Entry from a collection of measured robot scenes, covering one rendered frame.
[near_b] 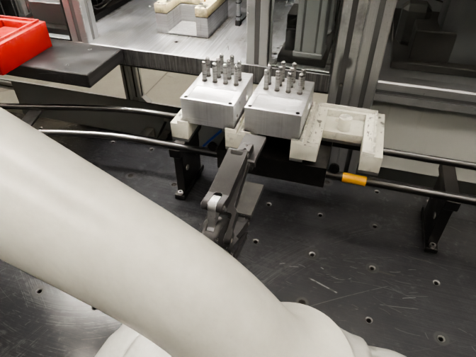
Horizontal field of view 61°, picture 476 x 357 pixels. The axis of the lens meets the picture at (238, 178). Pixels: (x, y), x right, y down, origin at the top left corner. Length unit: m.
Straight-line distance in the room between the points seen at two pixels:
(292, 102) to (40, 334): 0.54
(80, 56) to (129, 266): 0.82
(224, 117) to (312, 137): 0.15
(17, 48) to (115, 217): 0.81
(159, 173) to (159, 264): 0.77
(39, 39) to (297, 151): 0.61
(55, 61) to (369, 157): 0.66
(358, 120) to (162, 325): 0.66
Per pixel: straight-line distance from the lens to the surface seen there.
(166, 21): 1.03
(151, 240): 0.18
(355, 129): 0.77
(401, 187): 0.74
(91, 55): 0.96
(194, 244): 0.19
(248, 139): 0.56
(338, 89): 0.87
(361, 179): 0.73
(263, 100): 0.70
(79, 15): 1.01
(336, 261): 0.77
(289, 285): 0.73
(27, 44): 0.99
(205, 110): 0.71
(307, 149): 0.68
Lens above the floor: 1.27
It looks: 40 degrees down
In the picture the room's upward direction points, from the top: straight up
